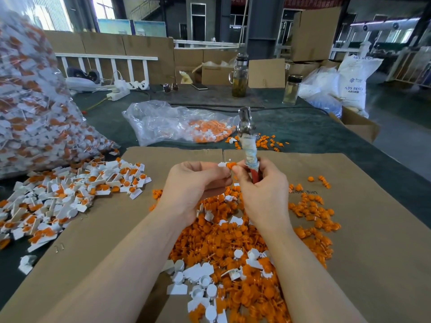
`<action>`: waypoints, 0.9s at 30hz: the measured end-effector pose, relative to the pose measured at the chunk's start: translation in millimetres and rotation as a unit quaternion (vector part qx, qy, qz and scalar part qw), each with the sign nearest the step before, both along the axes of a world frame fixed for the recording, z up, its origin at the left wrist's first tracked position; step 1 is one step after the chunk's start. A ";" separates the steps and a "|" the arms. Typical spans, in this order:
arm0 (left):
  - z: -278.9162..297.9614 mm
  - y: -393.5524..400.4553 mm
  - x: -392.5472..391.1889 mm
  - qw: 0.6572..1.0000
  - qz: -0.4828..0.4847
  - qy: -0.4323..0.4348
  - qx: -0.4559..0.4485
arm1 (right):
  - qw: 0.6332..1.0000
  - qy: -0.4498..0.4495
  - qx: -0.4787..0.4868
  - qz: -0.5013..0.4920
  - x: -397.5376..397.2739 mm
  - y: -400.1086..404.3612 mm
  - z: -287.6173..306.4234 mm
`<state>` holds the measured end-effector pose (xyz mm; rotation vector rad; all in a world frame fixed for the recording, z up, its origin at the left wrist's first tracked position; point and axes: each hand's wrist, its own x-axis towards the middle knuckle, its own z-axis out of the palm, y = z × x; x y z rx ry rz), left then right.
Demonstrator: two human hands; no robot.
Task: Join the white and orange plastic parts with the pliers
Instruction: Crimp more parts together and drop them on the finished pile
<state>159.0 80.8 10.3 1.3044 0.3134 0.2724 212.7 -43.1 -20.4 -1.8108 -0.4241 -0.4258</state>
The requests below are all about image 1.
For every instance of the person's right hand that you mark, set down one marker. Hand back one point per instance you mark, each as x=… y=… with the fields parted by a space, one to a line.
x=266 y=197

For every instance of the person's left hand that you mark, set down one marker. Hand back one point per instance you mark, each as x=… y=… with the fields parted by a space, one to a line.
x=188 y=191

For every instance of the orange white plastic piece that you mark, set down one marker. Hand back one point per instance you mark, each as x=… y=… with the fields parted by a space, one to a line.
x=141 y=181

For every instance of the pile of orange and white parts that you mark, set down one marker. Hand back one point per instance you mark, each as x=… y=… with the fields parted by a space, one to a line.
x=246 y=265

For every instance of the pile of assembled white-orange parts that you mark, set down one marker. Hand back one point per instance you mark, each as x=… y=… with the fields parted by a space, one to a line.
x=47 y=205

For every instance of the person's left forearm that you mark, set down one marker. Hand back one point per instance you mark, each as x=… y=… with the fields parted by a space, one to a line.
x=104 y=279

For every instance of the scatter of orange offcuts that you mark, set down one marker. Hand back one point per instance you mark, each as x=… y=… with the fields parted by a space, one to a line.
x=273 y=142

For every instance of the small clear plastic bag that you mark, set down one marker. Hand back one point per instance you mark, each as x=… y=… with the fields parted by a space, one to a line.
x=160 y=123

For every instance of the black phone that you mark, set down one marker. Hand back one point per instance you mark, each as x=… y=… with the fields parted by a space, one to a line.
x=200 y=86

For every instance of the glass bottle with black lid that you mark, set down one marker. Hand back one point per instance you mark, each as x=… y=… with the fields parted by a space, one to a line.
x=292 y=89

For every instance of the open brown cardboard box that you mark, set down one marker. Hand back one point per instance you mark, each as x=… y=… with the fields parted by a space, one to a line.
x=355 y=124

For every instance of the clear blue plastic bag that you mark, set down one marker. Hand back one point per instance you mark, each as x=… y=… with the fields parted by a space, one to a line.
x=321 y=92

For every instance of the open cardboard box with paper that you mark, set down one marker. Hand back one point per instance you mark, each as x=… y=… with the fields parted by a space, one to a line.
x=215 y=74

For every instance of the white power strip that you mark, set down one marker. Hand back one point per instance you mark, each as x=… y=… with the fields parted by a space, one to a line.
x=119 y=93

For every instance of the flat brown cardboard panel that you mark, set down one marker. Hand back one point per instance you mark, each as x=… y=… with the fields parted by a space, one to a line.
x=267 y=73

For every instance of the glass tea jar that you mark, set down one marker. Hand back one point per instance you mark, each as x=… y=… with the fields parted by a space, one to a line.
x=240 y=76

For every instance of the brown cardboard sheet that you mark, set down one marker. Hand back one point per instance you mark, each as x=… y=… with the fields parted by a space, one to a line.
x=67 y=259
x=397 y=238

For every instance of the row of upright cardboard sheets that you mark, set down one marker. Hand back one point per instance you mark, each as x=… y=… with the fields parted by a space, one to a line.
x=158 y=49

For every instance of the white woven sack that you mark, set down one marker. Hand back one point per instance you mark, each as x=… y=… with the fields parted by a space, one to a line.
x=359 y=80

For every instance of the white oval plastic device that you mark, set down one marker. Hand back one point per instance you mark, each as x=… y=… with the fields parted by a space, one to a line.
x=81 y=84

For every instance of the large clear bag of seals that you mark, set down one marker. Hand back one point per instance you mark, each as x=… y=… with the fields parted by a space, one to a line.
x=42 y=124

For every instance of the dark steel pillar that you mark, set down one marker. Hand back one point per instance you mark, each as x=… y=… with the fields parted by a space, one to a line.
x=265 y=27

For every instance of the tall brown cardboard box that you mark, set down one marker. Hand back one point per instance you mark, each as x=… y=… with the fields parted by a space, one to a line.
x=316 y=33

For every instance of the white metal rack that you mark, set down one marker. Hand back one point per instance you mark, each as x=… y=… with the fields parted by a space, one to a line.
x=414 y=64

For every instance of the white railing frame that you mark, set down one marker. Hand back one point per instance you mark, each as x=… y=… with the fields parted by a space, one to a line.
x=106 y=57

